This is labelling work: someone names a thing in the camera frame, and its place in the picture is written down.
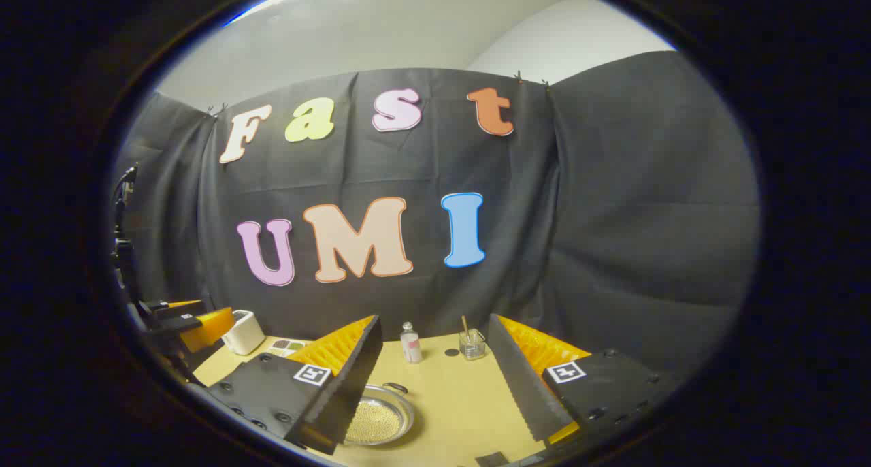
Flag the clear glass cup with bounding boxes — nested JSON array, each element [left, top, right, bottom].
[[459, 329, 487, 361]]

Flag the stainless steel pot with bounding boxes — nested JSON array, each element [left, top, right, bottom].
[[344, 382, 416, 447]]

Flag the cream white plastic box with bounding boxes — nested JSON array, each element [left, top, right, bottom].
[[221, 310, 267, 356]]

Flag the pile of soybeans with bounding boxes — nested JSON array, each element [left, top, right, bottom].
[[347, 399, 404, 445]]

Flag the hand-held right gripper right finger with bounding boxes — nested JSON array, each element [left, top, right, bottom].
[[486, 312, 683, 447]]

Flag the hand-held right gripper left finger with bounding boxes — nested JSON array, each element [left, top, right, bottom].
[[204, 314, 384, 455]]

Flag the small bottle with pink label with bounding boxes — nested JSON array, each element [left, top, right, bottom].
[[400, 322, 423, 364]]

